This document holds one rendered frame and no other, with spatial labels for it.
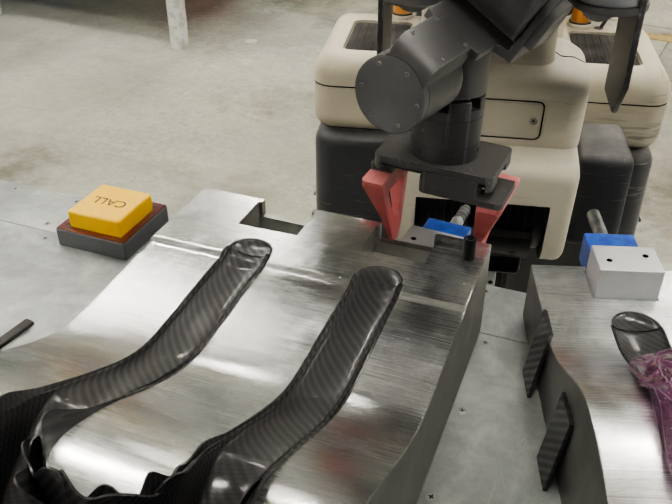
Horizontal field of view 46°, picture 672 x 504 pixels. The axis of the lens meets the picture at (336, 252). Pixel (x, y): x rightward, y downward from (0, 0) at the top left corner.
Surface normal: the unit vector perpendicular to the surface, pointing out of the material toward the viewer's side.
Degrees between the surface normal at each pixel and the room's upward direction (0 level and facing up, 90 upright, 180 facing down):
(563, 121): 98
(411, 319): 2
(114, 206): 0
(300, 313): 3
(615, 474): 14
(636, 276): 90
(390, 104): 89
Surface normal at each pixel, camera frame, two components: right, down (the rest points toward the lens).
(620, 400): 0.01, -0.93
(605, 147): 0.00, -0.83
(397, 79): -0.57, 0.44
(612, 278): -0.07, 0.55
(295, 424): 0.13, -0.98
